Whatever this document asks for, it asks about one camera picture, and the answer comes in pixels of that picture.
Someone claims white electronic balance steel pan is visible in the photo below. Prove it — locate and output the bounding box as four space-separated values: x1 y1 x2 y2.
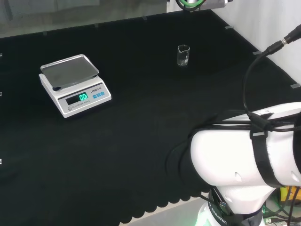
39 54 112 119

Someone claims yellow stop button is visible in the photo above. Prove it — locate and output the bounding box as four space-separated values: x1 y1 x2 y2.
279 185 301 204

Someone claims pale translucent board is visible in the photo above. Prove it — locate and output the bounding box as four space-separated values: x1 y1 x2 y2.
0 0 168 39

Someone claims black bench cloth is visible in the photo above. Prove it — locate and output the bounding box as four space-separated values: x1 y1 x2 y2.
0 9 301 226

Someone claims thin black cable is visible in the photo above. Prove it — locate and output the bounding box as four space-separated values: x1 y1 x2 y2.
206 117 301 132

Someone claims small clear glass beaker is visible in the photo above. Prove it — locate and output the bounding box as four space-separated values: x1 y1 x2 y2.
177 44 190 67

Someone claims green cable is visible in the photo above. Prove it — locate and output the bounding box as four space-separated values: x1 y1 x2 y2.
175 0 205 12

